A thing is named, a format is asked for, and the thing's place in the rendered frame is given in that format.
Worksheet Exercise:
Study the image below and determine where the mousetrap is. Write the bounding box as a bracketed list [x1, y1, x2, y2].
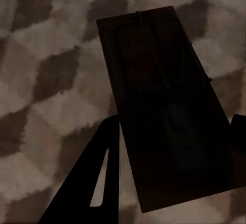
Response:
[96, 6, 246, 213]

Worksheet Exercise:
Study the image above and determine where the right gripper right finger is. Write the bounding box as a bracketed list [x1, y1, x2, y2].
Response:
[231, 114, 246, 156]

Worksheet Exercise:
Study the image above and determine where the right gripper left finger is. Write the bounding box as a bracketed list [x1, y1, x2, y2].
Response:
[38, 114, 120, 224]

